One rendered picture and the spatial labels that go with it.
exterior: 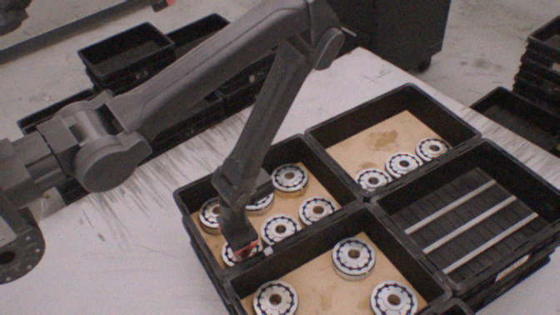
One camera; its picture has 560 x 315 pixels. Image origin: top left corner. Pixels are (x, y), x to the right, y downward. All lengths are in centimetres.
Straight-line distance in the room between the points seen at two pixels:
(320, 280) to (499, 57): 251
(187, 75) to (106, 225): 98
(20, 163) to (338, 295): 78
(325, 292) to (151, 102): 69
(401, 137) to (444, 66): 181
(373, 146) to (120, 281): 82
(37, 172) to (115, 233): 93
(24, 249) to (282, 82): 57
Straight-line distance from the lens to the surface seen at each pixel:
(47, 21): 400
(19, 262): 106
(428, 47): 306
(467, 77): 323
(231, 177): 96
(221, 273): 111
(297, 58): 80
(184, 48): 285
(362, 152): 146
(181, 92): 67
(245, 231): 112
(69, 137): 66
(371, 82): 193
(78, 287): 149
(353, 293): 118
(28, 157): 65
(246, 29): 69
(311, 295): 118
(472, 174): 146
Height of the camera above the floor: 187
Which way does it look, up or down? 46 degrees down
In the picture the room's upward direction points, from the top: 6 degrees counter-clockwise
